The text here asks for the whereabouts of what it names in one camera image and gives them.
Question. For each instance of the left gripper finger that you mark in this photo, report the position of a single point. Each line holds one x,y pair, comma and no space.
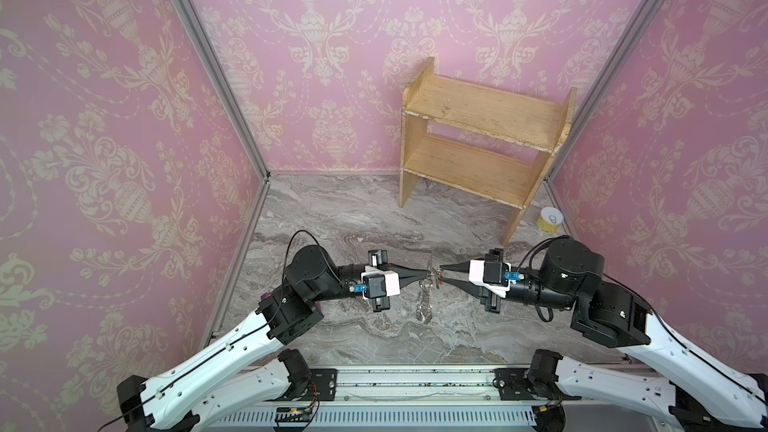
405,279
403,270

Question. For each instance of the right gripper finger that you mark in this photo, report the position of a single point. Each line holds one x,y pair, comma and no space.
465,286
462,267

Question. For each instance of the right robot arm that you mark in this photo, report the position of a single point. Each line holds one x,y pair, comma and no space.
692,391

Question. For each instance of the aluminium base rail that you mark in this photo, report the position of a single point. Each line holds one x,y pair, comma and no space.
461,398

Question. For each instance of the metal key ring plate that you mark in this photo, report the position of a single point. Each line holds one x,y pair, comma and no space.
424,309

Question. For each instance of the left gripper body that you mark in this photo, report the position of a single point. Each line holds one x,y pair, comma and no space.
378,270

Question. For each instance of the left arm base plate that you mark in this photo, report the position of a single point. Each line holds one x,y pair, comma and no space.
319,385

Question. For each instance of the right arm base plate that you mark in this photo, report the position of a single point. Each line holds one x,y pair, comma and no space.
512,384

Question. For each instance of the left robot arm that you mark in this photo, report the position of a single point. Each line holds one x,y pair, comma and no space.
253,362

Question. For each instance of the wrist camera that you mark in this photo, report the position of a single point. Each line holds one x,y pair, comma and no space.
379,283
475,276

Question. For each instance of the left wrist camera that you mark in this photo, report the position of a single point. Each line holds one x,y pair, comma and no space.
379,283

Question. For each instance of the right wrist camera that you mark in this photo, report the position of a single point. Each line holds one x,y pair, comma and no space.
475,276

